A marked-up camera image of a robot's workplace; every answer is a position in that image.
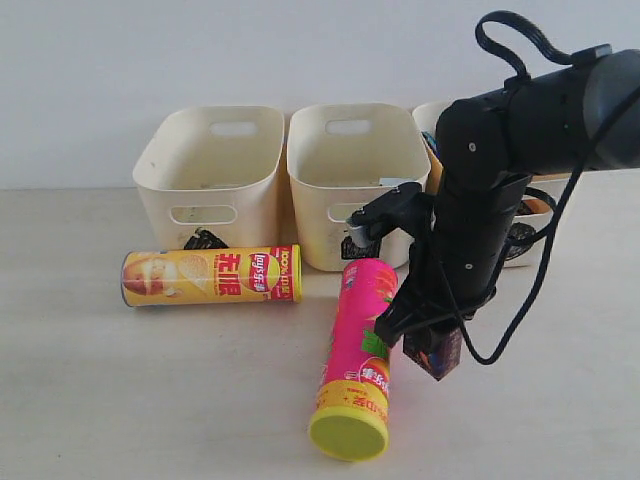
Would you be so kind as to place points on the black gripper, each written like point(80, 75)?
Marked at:
point(467, 233)

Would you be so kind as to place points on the white blue milk carton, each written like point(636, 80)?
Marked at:
point(393, 181)

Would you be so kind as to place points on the purple drink carton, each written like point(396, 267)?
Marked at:
point(435, 350)

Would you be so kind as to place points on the orange black snack bag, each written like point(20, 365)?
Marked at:
point(553, 185)

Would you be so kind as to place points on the blue black snack bag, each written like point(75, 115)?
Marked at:
point(430, 141)

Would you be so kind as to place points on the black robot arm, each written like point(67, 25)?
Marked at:
point(490, 147)

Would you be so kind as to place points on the middle cream plastic bin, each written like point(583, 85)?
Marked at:
point(336, 155)

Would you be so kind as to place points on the cream plastic bin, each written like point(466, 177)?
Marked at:
point(425, 117)
point(213, 168)
point(336, 155)

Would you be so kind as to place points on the right cream plastic bin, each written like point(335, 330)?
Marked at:
point(425, 117)

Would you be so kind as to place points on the yellow Lays chip can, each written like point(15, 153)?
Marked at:
point(211, 276)

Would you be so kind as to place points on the pink Lays chip can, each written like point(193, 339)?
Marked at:
point(351, 416)

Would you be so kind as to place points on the left cream plastic bin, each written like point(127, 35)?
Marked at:
point(213, 168)

